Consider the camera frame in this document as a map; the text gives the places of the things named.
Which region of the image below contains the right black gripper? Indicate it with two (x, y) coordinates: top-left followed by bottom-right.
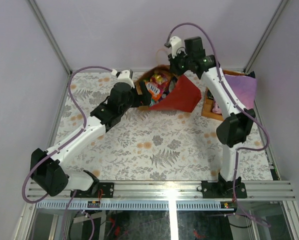
(168, 48), (193, 78)

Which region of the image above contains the wooden tray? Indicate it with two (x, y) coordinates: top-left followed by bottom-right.
(201, 70), (247, 121)

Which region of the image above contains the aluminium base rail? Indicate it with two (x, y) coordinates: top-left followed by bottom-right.
(26, 179), (297, 202)

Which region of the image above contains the red paper bag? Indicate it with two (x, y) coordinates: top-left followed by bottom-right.
(134, 65), (202, 113)

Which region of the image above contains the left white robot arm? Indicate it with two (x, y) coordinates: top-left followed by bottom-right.
(30, 82), (152, 198)

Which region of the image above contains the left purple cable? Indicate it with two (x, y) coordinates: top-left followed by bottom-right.
(21, 65), (115, 203)

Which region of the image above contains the orange Fox's candy bag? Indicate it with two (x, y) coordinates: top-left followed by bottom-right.
(143, 73), (173, 103)

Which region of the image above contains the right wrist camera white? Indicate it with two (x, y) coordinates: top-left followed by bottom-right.
(164, 36), (183, 59)

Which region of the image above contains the purple Frozen bag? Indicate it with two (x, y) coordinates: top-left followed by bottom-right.
(224, 73), (257, 110)

